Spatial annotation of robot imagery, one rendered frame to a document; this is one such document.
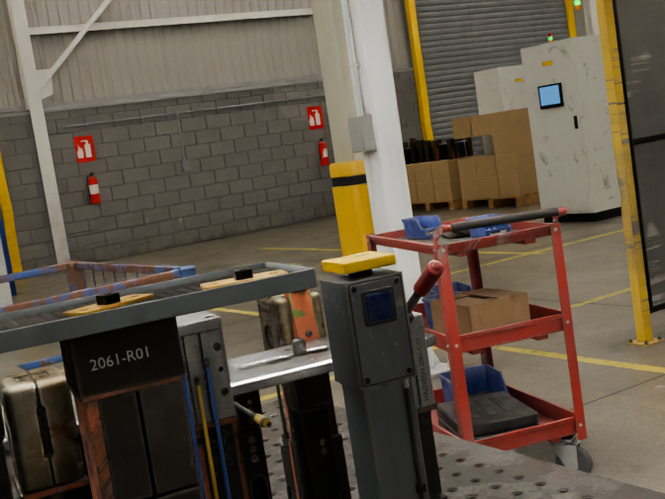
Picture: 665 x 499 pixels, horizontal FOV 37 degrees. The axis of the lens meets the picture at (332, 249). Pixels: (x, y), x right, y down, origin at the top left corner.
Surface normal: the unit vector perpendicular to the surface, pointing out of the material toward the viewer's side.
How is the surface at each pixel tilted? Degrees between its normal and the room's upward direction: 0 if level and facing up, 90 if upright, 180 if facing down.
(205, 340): 90
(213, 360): 90
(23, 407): 90
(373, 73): 90
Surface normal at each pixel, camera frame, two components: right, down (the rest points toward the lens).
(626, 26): 0.50, 0.01
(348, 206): -0.82, 0.18
